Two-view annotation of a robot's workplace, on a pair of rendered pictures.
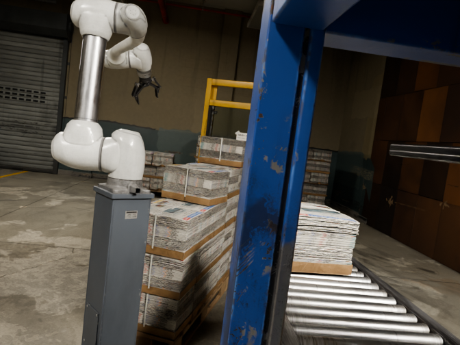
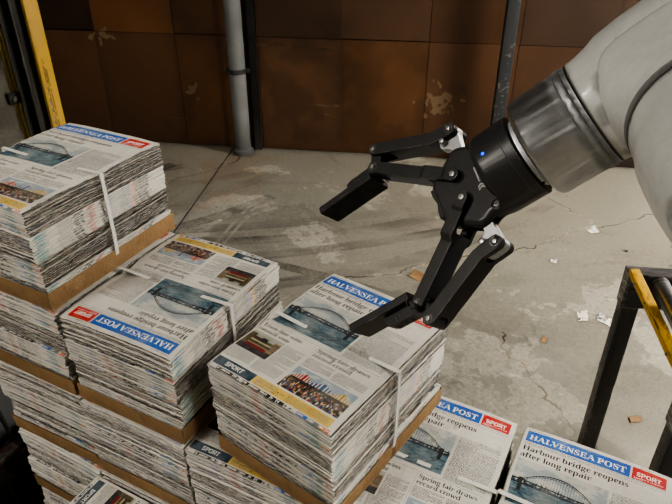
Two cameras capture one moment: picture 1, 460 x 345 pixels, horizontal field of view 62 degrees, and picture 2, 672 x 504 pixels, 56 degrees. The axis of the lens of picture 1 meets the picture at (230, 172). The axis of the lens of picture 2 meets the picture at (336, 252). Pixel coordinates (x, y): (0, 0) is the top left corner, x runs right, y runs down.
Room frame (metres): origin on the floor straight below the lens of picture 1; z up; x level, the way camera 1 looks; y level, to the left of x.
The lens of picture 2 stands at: (2.48, 1.13, 1.83)
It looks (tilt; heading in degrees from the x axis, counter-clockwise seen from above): 32 degrees down; 284
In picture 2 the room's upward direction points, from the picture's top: straight up
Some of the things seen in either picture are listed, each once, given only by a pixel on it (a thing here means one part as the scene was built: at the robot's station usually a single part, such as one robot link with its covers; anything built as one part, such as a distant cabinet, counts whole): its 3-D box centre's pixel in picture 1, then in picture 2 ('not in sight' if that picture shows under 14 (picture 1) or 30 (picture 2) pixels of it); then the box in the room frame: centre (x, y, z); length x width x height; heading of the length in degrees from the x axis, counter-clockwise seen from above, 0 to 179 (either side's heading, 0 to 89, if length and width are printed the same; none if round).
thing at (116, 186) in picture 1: (126, 184); not in sight; (1.73, 0.46, 1.03); 0.22 x 0.18 x 0.06; 42
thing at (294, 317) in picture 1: (356, 326); not in sight; (1.13, -0.44, 0.78); 0.47 x 0.05 x 0.05; 96
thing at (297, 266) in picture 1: (311, 261); not in sight; (1.57, -0.38, 0.83); 0.29 x 0.16 x 0.04; 100
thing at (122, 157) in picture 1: (124, 153); not in sight; (1.75, 0.48, 1.17); 0.18 x 0.16 x 0.22; 99
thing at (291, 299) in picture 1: (340, 307); not in sight; (1.26, -0.43, 0.78); 0.47 x 0.05 x 0.05; 96
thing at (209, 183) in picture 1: (196, 183); (333, 385); (2.71, 0.23, 0.95); 0.38 x 0.29 x 0.23; 67
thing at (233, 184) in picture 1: (211, 180); (182, 329); (3.08, 0.14, 0.95); 0.38 x 0.29 x 0.23; 76
